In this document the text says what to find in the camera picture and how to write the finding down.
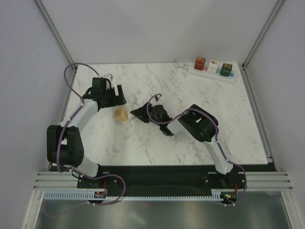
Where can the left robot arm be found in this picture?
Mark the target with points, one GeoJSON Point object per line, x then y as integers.
{"type": "Point", "coordinates": [64, 144]}

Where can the green cube plug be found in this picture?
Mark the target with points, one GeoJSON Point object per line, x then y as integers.
{"type": "Point", "coordinates": [226, 69]}

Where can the white cube plug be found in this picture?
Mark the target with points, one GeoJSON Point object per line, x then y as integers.
{"type": "Point", "coordinates": [212, 67]}

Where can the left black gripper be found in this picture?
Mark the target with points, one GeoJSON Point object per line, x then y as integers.
{"type": "Point", "coordinates": [117, 100]}

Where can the aluminium frame rail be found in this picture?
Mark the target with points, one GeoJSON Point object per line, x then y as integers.
{"type": "Point", "coordinates": [255, 180]}

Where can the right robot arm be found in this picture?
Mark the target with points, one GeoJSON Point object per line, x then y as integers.
{"type": "Point", "coordinates": [200, 124]}

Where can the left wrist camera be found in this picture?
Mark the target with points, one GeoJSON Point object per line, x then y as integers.
{"type": "Point", "coordinates": [109, 76]}

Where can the beige cube plug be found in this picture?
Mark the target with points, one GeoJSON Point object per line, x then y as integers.
{"type": "Point", "coordinates": [121, 115]}

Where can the white cable duct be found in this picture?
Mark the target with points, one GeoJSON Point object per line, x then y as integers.
{"type": "Point", "coordinates": [93, 195]}

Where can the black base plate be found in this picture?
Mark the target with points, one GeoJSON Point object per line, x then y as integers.
{"type": "Point", "coordinates": [163, 180]}

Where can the red cube plug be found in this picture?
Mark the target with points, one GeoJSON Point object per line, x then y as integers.
{"type": "Point", "coordinates": [199, 63]}

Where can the white cube socket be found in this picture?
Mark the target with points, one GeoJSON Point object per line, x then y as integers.
{"type": "Point", "coordinates": [129, 107]}

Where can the white power strip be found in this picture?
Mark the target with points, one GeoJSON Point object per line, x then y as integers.
{"type": "Point", "coordinates": [231, 79]}

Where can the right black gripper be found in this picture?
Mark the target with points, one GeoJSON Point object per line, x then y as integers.
{"type": "Point", "coordinates": [141, 113]}

